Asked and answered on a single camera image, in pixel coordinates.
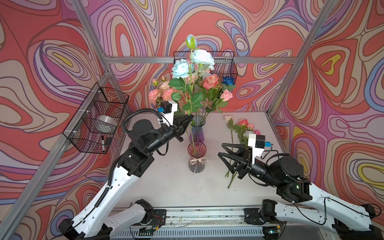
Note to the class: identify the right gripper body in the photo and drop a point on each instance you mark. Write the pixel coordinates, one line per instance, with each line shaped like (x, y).
(247, 167)

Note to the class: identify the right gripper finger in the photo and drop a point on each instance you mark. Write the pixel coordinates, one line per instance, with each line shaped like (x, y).
(234, 149)
(233, 163)

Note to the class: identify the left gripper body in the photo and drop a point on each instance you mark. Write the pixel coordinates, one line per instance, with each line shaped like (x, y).
(174, 133)

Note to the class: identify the purple-blue glass vase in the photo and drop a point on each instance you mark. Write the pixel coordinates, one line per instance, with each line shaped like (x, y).
(197, 132)

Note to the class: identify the red-grey glass vase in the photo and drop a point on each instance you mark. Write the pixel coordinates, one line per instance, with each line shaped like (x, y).
(198, 161)

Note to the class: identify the large pink rose stem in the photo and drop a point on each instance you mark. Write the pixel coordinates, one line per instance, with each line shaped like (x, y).
(211, 90)

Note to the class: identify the light blue rose spray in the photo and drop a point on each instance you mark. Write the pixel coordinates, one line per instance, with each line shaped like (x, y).
(188, 75)

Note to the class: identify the blue rose stem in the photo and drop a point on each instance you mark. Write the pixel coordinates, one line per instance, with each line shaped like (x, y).
(228, 83)

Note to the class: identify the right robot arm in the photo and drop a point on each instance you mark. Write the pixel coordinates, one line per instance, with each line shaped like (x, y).
(308, 204)

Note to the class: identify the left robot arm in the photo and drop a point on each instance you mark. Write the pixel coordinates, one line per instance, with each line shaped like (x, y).
(95, 222)

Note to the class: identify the bunch of artificial flowers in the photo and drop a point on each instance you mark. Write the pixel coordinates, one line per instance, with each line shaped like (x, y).
(242, 128)

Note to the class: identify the white tape roll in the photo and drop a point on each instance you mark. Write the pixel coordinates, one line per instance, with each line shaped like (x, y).
(107, 120)

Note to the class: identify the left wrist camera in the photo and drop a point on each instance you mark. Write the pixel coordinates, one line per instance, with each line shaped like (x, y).
(167, 109)

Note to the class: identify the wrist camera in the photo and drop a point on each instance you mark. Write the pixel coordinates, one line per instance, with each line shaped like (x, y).
(257, 143)
(167, 109)

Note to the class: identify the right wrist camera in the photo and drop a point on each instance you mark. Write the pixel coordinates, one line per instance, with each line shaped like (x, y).
(257, 143)

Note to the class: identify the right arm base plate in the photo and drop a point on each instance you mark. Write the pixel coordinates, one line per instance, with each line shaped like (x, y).
(261, 216)

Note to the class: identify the back wire basket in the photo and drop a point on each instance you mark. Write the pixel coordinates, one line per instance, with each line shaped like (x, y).
(224, 64)

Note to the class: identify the wire basket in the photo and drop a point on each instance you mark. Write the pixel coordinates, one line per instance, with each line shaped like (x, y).
(87, 134)
(224, 64)

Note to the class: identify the left wire basket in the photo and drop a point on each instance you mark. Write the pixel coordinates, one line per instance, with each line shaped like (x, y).
(87, 134)

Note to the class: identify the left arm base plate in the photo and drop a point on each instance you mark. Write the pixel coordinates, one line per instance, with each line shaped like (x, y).
(155, 218)

